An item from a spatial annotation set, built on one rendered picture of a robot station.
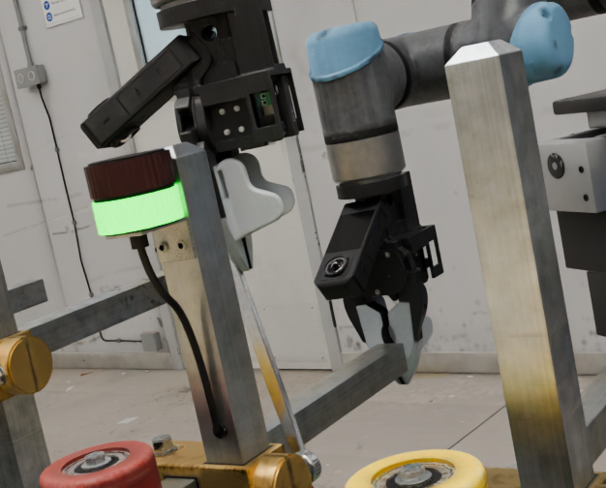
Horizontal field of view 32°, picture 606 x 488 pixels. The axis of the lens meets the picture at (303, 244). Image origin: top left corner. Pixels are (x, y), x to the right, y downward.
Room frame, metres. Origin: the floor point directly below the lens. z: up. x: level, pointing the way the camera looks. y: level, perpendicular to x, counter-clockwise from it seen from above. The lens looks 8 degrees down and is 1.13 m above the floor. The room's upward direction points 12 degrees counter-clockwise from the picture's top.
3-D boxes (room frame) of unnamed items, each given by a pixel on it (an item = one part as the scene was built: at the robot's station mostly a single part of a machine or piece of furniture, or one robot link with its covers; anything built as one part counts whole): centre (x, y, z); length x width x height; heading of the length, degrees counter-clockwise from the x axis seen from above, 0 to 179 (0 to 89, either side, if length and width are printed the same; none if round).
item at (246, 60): (0.85, 0.03, 1.15); 0.09 x 0.08 x 0.12; 75
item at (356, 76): (1.07, -0.08, 1.12); 0.09 x 0.08 x 0.11; 143
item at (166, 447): (0.82, 0.14, 0.88); 0.02 x 0.02 x 0.01
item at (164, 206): (0.74, 0.11, 1.07); 0.06 x 0.06 x 0.02
